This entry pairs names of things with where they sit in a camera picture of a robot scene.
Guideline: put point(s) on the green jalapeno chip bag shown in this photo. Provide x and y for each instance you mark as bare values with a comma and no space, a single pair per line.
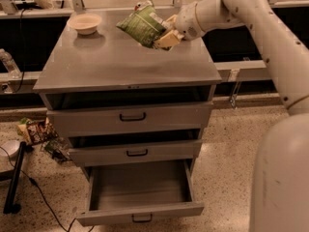
144,25

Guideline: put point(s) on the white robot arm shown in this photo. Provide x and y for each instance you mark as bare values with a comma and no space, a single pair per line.
280,189

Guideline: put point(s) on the grey drawer cabinet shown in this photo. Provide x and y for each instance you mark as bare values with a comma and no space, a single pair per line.
110,69

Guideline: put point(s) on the middle grey drawer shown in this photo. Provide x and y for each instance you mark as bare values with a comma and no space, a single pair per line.
132,153

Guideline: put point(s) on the grey drawer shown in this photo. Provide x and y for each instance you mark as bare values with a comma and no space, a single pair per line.
130,119
132,153
140,193

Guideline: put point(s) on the top grey drawer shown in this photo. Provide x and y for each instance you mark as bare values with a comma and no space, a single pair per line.
130,119

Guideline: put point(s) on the bottom grey drawer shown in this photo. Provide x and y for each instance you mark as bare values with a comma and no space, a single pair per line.
140,193

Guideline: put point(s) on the dark snack bag on floor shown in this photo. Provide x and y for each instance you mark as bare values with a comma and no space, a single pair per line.
58,149

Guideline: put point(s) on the brown snack bag on floor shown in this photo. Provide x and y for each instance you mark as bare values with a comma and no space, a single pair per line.
36,132

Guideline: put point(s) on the beige paper bowl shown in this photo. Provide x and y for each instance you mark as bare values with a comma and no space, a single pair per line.
84,24

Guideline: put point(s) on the clear plastic water bottle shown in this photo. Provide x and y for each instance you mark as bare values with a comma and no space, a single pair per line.
9,63

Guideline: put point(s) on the white bowl on floor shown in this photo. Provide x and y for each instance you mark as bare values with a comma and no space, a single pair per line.
9,149

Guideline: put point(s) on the black stand leg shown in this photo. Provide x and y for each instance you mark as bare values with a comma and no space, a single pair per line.
10,207

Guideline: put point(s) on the metal clamp bracket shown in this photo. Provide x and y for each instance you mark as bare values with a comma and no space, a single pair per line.
234,74

